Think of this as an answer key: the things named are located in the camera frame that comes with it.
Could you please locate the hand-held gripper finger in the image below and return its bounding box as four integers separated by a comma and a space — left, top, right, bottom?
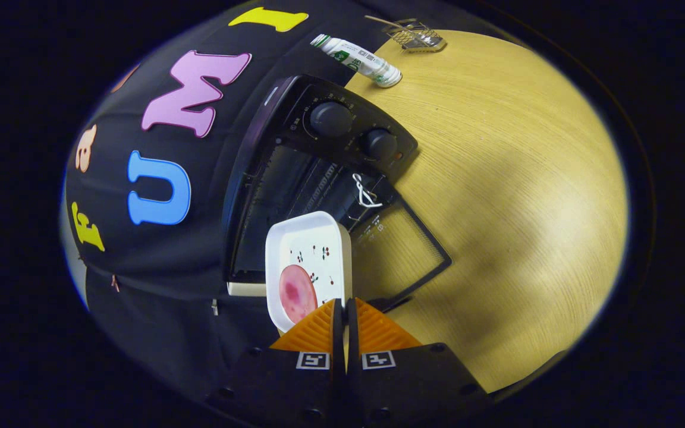
346, 298, 492, 426
206, 299, 344, 426

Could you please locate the wire basket holder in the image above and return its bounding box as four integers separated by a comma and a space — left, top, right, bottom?
387, 19, 447, 53

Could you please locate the black toaster oven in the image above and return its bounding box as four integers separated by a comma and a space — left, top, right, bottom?
224, 74, 453, 313

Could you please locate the white bottle with green label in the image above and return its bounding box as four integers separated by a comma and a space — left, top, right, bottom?
310, 34, 403, 89

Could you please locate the wooden stick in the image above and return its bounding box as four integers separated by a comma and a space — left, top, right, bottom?
365, 15, 414, 30

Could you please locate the white square plate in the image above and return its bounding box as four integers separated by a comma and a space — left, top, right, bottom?
265, 211, 353, 333

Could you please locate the pink ham slice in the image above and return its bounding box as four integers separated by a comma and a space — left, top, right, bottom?
279, 265, 318, 325

